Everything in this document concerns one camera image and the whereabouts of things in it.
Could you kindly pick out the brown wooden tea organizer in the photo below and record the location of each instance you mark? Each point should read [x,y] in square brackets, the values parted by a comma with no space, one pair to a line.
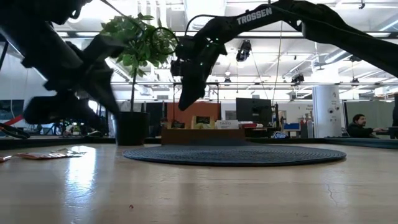
[202,137]

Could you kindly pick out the lemon lime tea packet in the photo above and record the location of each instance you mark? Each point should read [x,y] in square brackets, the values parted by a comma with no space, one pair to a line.
[202,123]
[73,152]

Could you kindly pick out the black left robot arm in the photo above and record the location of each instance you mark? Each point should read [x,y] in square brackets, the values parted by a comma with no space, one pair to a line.
[31,31]

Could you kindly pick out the black monitor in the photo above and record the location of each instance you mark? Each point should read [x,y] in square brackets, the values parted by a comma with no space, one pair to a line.
[11,107]
[253,110]

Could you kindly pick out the orange partition panel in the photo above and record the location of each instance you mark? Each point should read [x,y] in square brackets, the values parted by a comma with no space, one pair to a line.
[202,109]

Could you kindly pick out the black ceiling spotlight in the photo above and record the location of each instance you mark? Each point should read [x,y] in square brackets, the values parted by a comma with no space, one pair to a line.
[298,79]
[354,58]
[244,51]

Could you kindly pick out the white orange Tazo packet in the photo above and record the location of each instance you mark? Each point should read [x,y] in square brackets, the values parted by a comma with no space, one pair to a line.
[227,124]

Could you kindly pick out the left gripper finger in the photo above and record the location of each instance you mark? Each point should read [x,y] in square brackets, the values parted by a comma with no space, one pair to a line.
[104,91]
[59,109]

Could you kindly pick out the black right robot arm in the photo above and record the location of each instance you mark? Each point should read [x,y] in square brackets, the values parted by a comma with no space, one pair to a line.
[342,31]

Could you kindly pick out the round dark woven placemat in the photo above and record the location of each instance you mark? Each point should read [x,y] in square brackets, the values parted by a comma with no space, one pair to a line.
[233,155]

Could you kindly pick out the white round pillar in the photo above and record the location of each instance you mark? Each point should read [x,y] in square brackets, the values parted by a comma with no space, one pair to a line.
[326,109]

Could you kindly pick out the black background robot arm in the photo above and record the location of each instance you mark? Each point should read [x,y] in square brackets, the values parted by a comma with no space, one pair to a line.
[77,129]

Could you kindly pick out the red and black tool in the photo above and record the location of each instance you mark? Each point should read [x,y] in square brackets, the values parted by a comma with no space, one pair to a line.
[12,130]

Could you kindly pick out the green potted plant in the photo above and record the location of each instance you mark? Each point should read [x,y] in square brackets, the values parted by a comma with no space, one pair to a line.
[136,43]

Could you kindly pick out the grey partition wall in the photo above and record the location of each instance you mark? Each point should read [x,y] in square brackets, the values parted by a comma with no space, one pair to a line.
[370,112]

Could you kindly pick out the person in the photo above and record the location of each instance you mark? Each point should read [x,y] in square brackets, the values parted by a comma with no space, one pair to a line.
[359,127]

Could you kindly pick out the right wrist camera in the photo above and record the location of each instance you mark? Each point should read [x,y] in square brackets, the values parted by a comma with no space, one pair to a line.
[178,68]

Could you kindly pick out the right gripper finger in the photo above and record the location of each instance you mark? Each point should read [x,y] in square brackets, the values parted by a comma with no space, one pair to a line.
[192,93]

